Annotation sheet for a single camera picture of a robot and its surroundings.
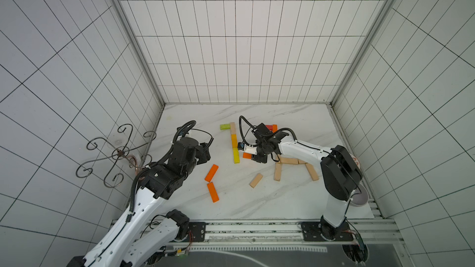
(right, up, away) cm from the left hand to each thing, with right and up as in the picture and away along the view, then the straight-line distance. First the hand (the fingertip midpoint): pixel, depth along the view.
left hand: (199, 150), depth 72 cm
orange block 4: (+4, -21, +11) cm, 24 cm away
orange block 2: (+20, -4, +9) cm, 22 cm away
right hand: (+24, -2, +21) cm, 32 cm away
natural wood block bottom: (+36, -14, +17) cm, 42 cm away
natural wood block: (+36, -1, -15) cm, 39 cm away
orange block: (+37, +7, +34) cm, 51 cm away
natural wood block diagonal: (+24, -18, +15) cm, 33 cm away
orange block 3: (+2, -14, +17) cm, 22 cm away
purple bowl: (+70, -22, +7) cm, 74 cm away
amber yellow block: (+13, 0, +28) cm, 31 cm away
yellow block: (+15, -7, +22) cm, 28 cm away
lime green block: (+7, +8, +34) cm, 36 cm away
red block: (+35, +8, +34) cm, 49 cm away
